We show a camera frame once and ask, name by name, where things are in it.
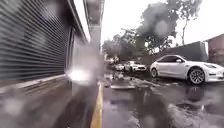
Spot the white car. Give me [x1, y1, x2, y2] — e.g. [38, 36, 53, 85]
[149, 54, 224, 86]
[123, 60, 148, 74]

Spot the grey pavement strip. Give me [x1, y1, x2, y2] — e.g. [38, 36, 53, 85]
[0, 75, 101, 128]

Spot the red brick building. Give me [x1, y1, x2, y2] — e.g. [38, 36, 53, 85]
[205, 33, 224, 66]

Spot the row of trees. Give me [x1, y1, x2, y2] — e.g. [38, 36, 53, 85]
[101, 0, 204, 63]

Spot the building with grey roller shutter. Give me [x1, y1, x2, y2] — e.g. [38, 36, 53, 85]
[0, 0, 106, 91]

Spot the wet grey asphalt road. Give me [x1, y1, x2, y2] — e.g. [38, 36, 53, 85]
[98, 68, 224, 128]

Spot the vehicle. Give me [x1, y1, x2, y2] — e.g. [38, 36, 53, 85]
[114, 63, 125, 72]

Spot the grey wall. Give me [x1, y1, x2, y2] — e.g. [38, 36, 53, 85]
[139, 40, 210, 66]

